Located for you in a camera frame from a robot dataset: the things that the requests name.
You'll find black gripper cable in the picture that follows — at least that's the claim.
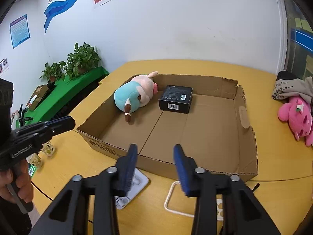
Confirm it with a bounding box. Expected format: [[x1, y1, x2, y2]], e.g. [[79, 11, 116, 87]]
[[30, 180, 95, 224]]

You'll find operator left hand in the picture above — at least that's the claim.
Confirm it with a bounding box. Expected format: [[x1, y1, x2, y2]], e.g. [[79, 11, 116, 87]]
[[0, 159, 33, 203]]

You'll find pink strawberry plush toy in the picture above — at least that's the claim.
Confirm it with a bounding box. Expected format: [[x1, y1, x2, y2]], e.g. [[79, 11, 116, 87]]
[[277, 96, 312, 147]]

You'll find black product box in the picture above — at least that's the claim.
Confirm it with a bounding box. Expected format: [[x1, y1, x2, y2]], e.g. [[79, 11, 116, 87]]
[[159, 85, 193, 114]]

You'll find small brown box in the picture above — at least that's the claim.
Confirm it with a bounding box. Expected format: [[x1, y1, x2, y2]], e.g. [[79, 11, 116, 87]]
[[26, 85, 49, 111]]

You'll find blue glass door banner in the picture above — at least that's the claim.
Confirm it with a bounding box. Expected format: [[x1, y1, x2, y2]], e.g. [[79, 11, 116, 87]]
[[294, 30, 313, 52]]

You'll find clear phone case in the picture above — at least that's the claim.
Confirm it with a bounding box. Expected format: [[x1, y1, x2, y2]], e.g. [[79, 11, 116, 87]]
[[163, 179, 225, 222]]

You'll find white folding phone stand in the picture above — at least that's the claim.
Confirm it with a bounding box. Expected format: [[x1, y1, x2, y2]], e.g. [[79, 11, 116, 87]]
[[115, 168, 149, 210]]

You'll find potted green plant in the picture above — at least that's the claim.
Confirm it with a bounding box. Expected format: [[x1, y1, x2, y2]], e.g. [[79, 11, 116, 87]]
[[60, 42, 101, 80], [40, 61, 66, 82]]

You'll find pink pig plush toy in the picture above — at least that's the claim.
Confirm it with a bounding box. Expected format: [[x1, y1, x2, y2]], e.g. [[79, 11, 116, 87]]
[[114, 71, 158, 123]]

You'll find brown cardboard box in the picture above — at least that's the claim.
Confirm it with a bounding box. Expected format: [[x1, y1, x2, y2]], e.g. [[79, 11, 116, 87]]
[[77, 74, 258, 181]]

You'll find blue wave wall decal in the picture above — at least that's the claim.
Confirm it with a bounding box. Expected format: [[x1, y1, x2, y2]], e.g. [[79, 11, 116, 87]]
[[43, 0, 77, 33]]

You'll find green covered side table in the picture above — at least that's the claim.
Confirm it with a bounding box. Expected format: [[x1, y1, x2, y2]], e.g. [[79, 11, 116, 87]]
[[25, 66, 109, 125]]

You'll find grey folded cloth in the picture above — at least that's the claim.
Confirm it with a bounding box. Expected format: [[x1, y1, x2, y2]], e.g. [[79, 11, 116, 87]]
[[272, 70, 313, 105]]

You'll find blue wall poster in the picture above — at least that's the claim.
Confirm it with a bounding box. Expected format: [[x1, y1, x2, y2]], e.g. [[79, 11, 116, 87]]
[[10, 14, 30, 48]]

